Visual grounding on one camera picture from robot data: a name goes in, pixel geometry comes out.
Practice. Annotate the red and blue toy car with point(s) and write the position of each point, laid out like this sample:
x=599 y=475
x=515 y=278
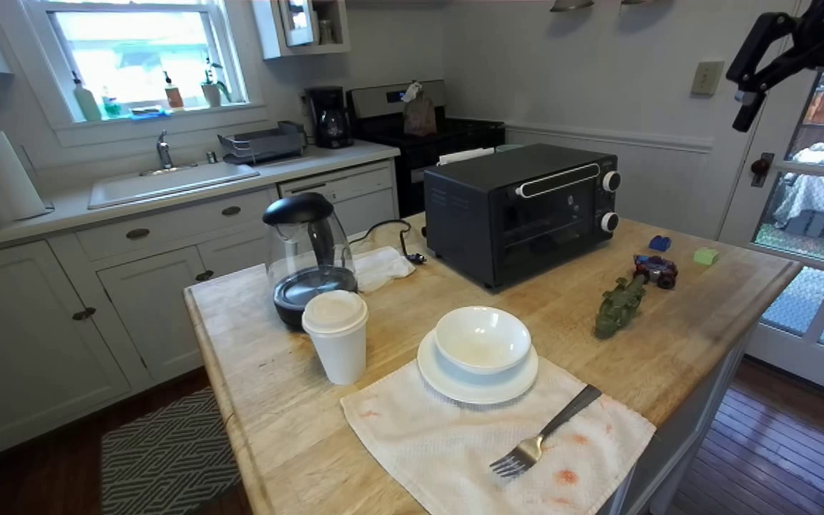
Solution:
x=656 y=270

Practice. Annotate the green toy animal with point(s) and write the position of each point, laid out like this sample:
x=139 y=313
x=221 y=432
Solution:
x=618 y=307

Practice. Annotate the dark door knob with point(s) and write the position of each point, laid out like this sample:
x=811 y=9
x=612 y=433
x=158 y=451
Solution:
x=761 y=167

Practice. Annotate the white glass pane door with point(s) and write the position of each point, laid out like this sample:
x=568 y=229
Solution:
x=812 y=250

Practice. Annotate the green block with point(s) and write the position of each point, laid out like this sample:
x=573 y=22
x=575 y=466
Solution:
x=706 y=256

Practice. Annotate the blue block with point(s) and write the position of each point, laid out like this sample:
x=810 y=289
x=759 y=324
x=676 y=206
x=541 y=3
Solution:
x=660 y=243

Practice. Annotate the toaster oven knob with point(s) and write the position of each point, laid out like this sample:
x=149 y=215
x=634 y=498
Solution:
x=609 y=222
x=611 y=181

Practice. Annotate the toaster oven door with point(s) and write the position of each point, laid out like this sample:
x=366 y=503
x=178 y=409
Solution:
x=548 y=232

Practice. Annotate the white towel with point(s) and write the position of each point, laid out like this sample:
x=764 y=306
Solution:
x=466 y=155

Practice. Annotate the black toaster oven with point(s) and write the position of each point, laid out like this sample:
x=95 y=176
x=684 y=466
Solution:
x=469 y=214

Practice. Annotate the black stove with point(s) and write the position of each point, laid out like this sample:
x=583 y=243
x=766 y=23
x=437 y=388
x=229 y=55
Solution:
x=448 y=136

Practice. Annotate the brown bag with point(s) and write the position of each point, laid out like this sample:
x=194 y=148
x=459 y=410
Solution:
x=420 y=114

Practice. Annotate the white bowl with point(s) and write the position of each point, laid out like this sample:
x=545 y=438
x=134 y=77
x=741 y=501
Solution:
x=482 y=343

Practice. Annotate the white plate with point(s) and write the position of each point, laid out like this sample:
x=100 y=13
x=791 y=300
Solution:
x=476 y=386

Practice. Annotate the metal fork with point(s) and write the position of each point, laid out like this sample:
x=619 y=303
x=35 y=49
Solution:
x=526 y=450

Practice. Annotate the plain white cloth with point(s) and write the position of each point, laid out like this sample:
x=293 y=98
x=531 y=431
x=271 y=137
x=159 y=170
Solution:
x=382 y=268

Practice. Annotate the black coffee maker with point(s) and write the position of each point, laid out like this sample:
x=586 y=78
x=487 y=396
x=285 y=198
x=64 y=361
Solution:
x=330 y=118

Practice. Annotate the stained white cloth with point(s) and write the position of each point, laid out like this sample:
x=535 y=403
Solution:
x=426 y=450

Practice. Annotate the white paper cup with lid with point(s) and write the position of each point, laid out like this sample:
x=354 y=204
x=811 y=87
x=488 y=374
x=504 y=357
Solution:
x=337 y=343

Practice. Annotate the black glass electric kettle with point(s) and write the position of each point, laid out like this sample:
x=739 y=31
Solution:
x=308 y=286

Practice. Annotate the grey dish rack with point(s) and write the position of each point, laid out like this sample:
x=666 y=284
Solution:
x=262 y=143

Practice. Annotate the plant in white pot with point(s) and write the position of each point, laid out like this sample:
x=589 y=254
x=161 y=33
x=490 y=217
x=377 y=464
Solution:
x=212 y=93

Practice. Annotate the orange soap bottle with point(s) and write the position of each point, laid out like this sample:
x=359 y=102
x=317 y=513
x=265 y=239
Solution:
x=174 y=94

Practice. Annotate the white sink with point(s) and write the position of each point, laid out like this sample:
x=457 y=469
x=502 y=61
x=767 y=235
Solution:
x=169 y=182

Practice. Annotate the metal tap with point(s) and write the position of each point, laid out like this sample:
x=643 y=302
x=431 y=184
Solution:
x=164 y=151

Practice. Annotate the blue sponge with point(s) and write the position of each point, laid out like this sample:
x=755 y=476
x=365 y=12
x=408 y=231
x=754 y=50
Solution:
x=149 y=112

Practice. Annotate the window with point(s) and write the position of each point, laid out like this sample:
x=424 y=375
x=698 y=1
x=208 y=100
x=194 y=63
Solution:
x=133 y=57

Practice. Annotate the small green bottle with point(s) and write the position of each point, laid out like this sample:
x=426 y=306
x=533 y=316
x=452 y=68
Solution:
x=111 y=106

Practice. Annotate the green and white bottle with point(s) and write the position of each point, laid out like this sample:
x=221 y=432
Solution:
x=86 y=104

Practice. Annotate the grey patterned rug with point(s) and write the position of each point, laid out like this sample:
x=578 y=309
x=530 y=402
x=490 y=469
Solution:
x=169 y=458

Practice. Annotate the white kitchen cabinet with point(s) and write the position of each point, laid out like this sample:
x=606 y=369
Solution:
x=61 y=307

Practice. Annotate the wall switch plate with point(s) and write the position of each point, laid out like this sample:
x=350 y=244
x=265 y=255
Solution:
x=707 y=78

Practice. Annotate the white wall cabinet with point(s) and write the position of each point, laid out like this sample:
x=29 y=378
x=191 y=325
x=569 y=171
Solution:
x=301 y=25

